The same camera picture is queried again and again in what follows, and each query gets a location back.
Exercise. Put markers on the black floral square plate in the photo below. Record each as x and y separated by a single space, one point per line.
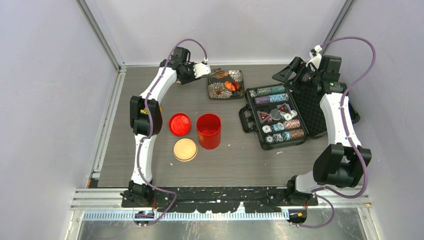
217 90

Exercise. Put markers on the aluminium front rail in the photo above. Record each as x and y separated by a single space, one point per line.
106 204

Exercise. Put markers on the red round lid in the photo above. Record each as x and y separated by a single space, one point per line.
180 124

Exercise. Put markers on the beige round inner lid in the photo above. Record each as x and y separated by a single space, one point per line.
185 150

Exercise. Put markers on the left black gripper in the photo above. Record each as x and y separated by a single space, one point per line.
183 81

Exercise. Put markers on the black poker chip case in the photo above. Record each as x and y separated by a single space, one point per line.
283 118

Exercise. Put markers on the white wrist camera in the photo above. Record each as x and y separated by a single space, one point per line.
315 58
201 69

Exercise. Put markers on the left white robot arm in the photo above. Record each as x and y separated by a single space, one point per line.
146 118

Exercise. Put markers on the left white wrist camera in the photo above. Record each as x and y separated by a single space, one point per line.
201 69

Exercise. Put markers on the red cylindrical container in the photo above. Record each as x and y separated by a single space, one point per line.
208 127

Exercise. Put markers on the orange fried food top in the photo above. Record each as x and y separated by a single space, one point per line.
221 74

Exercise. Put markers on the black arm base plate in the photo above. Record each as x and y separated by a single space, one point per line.
257 199

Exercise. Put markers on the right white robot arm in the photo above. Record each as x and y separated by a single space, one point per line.
344 162

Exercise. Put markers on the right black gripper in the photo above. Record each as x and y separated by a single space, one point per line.
298 65

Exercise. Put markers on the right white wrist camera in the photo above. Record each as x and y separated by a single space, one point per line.
315 58

